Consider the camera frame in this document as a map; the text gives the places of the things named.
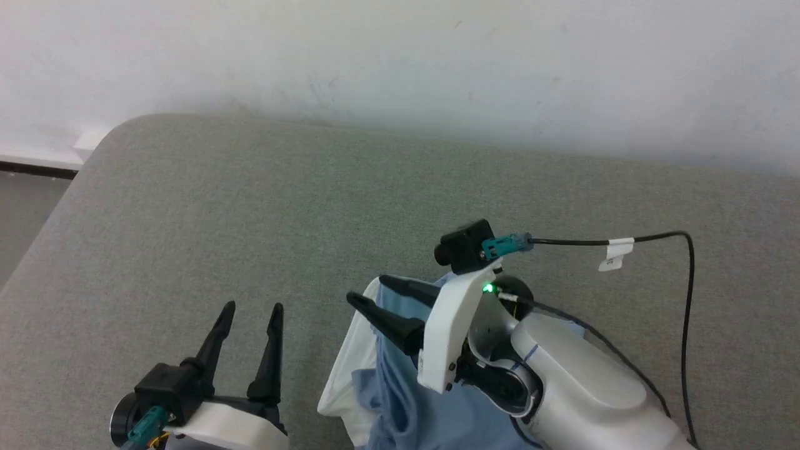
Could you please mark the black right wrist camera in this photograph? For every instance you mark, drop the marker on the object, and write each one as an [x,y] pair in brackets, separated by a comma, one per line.
[465,247]

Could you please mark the light blue and white garment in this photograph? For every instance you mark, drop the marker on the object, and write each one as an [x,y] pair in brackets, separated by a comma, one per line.
[400,400]

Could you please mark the grey-green fabric sofa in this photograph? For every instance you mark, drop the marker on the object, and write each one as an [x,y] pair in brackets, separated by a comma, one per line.
[219,219]

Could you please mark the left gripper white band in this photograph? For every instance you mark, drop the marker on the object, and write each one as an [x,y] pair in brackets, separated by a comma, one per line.
[231,431]

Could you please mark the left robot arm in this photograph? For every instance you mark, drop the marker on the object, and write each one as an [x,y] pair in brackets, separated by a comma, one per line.
[119,422]

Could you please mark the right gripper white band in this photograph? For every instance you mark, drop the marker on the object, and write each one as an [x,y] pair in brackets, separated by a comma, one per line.
[447,331]

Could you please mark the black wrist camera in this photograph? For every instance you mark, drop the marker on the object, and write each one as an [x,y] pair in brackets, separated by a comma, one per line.
[165,390]
[465,247]

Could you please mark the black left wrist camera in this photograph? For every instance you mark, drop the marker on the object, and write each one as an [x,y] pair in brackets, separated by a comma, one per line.
[165,390]

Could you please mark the black baseboard strip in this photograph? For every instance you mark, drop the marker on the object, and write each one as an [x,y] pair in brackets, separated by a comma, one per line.
[31,169]

